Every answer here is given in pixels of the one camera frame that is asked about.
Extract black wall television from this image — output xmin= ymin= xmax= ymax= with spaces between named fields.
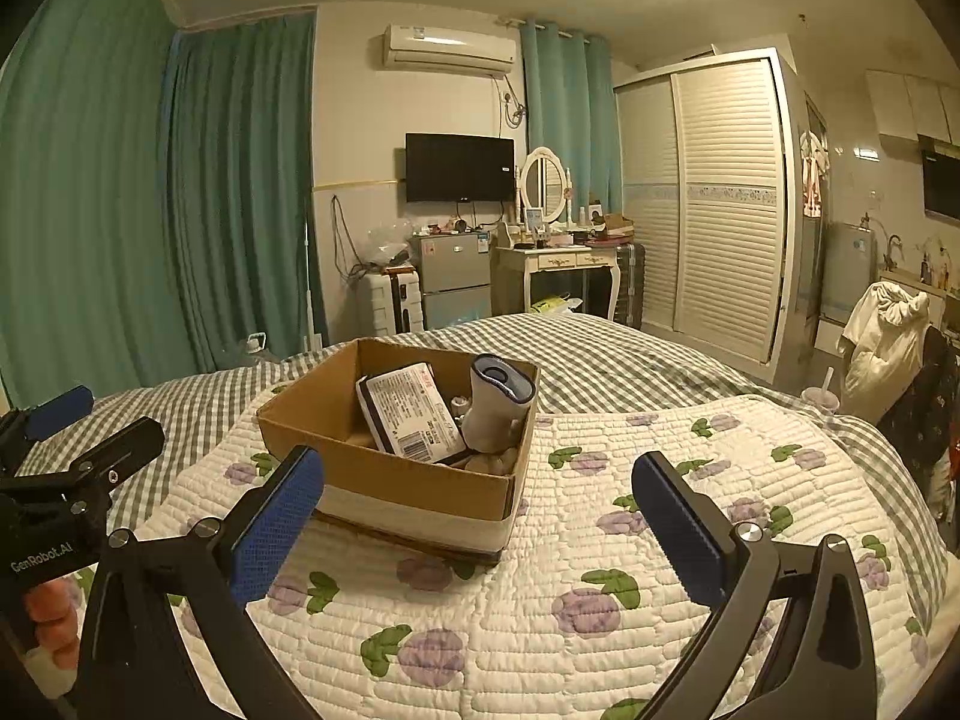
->
xmin=405 ymin=133 xmax=518 ymax=204

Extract narrow teal curtain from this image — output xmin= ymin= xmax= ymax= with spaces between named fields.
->
xmin=519 ymin=17 xmax=624 ymax=215

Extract white dressing table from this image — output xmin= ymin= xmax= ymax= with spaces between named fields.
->
xmin=491 ymin=244 xmax=623 ymax=320

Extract silver mini fridge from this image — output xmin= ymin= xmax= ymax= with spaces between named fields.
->
xmin=410 ymin=231 xmax=493 ymax=332

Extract white louvred wardrobe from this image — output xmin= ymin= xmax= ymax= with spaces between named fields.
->
xmin=613 ymin=49 xmax=809 ymax=386

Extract white floral quilt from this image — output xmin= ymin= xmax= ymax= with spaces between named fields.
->
xmin=71 ymin=382 xmax=950 ymax=720

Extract white pole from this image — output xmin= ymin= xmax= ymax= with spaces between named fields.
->
xmin=301 ymin=221 xmax=320 ymax=353

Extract wide teal curtain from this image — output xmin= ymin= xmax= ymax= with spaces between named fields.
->
xmin=0 ymin=0 xmax=182 ymax=407

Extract white air conditioner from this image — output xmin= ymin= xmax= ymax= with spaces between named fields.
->
xmin=384 ymin=24 xmax=519 ymax=77

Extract white hooded jacket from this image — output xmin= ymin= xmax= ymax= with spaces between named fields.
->
xmin=838 ymin=281 xmax=932 ymax=425

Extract cluttered kitchen counter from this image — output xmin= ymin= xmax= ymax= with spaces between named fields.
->
xmin=874 ymin=236 xmax=960 ymax=347

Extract white wall cabinets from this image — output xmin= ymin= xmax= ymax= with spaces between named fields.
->
xmin=865 ymin=69 xmax=960 ymax=144

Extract clear plastic bag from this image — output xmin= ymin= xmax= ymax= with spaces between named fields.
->
xmin=364 ymin=221 xmax=418 ymax=268

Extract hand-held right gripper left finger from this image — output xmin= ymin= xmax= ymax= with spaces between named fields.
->
xmin=75 ymin=445 xmax=327 ymax=720

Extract cream scrunchie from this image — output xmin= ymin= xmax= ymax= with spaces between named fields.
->
xmin=448 ymin=446 xmax=521 ymax=478

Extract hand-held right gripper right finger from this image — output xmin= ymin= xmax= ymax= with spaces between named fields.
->
xmin=631 ymin=451 xmax=878 ymax=720

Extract plastic-wrapped packet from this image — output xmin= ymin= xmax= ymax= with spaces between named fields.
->
xmin=355 ymin=362 xmax=468 ymax=465

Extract pleated teal curtain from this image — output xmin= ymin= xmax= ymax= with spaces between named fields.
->
xmin=165 ymin=11 xmax=328 ymax=374

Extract silver appliance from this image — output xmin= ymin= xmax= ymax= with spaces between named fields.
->
xmin=820 ymin=221 xmax=879 ymax=314

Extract silver suitcase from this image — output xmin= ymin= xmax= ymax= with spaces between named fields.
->
xmin=611 ymin=242 xmax=647 ymax=330

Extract plastic cup with straw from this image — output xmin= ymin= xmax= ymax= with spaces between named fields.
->
xmin=801 ymin=367 xmax=838 ymax=422

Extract person's left hand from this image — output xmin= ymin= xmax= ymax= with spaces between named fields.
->
xmin=21 ymin=580 xmax=81 ymax=674

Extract white ribbed suitcase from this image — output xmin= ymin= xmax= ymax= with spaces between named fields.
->
xmin=365 ymin=270 xmax=425 ymax=338

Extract black wall cable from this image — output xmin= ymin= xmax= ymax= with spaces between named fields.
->
xmin=330 ymin=195 xmax=369 ymax=283

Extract black range hood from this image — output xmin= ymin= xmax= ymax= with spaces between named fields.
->
xmin=918 ymin=135 xmax=960 ymax=224

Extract air conditioner power cable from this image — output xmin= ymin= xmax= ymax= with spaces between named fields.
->
xmin=494 ymin=75 xmax=530 ymax=129

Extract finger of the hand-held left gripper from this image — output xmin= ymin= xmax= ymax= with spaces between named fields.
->
xmin=0 ymin=385 xmax=95 ymax=458
xmin=45 ymin=416 xmax=167 ymax=505

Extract oval white mirror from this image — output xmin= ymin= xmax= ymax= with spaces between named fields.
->
xmin=519 ymin=148 xmax=570 ymax=228

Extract white sock with blue cuff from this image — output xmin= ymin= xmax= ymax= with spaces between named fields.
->
xmin=459 ymin=354 xmax=536 ymax=455

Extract cardboard box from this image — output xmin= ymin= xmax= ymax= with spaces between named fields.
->
xmin=256 ymin=337 xmax=542 ymax=568

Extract hanging pink white clothes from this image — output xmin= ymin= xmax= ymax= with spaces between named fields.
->
xmin=799 ymin=131 xmax=831 ymax=219

